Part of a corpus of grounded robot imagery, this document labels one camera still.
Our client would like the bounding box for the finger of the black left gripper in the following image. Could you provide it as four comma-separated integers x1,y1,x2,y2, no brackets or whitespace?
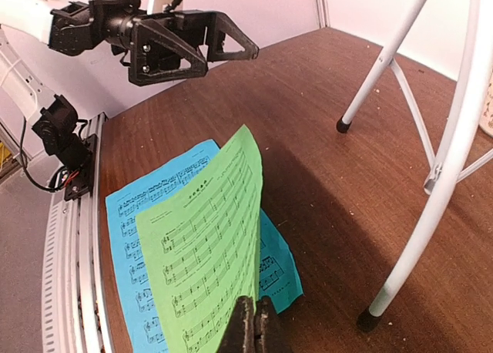
128,19,208,86
206,12,259,62

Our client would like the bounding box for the black right gripper triangular left finger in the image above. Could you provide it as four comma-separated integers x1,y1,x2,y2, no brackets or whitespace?
217,296,255,353

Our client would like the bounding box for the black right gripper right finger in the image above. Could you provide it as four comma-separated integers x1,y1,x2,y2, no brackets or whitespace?
253,296,293,353

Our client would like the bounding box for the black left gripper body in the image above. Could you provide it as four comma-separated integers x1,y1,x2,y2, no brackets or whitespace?
126,11,216,72

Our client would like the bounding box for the blue sheet music page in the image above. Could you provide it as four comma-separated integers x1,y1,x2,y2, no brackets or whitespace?
106,140,303,352

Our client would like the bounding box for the green sheet music page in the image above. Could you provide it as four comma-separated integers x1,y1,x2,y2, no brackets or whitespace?
136,126,263,352

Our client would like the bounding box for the white perforated music stand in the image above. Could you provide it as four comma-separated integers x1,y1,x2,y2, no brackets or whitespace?
336,0,492,333

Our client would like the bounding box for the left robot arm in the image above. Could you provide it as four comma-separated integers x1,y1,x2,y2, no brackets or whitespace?
1,0,259,170

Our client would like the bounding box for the floral ceramic mug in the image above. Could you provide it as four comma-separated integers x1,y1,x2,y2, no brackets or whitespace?
478,75,493,137

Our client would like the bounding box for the left aluminium frame post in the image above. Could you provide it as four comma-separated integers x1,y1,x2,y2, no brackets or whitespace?
315,0,330,28

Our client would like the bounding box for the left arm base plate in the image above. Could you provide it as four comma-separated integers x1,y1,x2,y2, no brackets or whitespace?
48,133,98,201

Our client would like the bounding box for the aluminium front rail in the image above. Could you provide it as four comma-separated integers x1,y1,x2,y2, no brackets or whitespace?
40,112,116,353

